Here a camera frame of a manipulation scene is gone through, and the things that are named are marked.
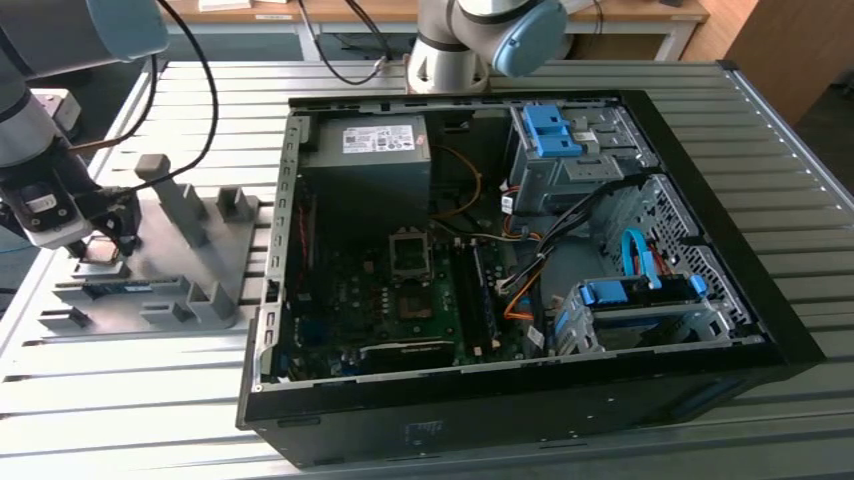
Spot grey metal drive cage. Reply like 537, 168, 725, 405
509, 99, 662, 217

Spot hard disk in blue carrier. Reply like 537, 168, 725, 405
577, 273, 710, 309

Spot orange flat wire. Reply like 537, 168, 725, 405
502, 279, 537, 321

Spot black PC case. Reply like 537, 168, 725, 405
237, 88, 828, 471

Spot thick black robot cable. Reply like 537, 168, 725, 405
99, 0, 222, 197

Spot grey power supply unit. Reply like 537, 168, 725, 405
303, 114, 435, 229

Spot blue RAM stick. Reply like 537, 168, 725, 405
79, 282, 154, 296

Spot metal disk bay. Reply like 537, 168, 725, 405
546, 279, 740, 357

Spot black graphics card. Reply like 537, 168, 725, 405
358, 339, 457, 375

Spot yellow wire loop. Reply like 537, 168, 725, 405
430, 143, 486, 220

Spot brown wooden cabinet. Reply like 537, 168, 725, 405
724, 0, 854, 126

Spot wooden desk white frame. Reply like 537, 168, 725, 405
159, 0, 710, 62

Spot black wire bundle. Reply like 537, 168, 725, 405
533, 172, 662, 261

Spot silver square CPU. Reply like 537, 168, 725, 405
83, 236, 123, 265

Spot black RAM stick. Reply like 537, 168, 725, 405
470, 243, 504, 351

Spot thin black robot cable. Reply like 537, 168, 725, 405
298, 0, 397, 85

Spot grey parts rack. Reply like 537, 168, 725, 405
37, 152, 277, 335

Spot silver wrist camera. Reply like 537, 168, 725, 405
11, 181, 94, 250
30, 88, 87, 125

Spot CPU socket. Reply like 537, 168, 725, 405
398, 288, 439, 322

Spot blue flat wire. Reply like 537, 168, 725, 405
620, 227, 664, 291

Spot green motherboard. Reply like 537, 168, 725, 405
286, 219, 540, 381

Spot blue drive carrier latch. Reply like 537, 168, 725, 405
537, 133, 584, 159
524, 103, 570, 137

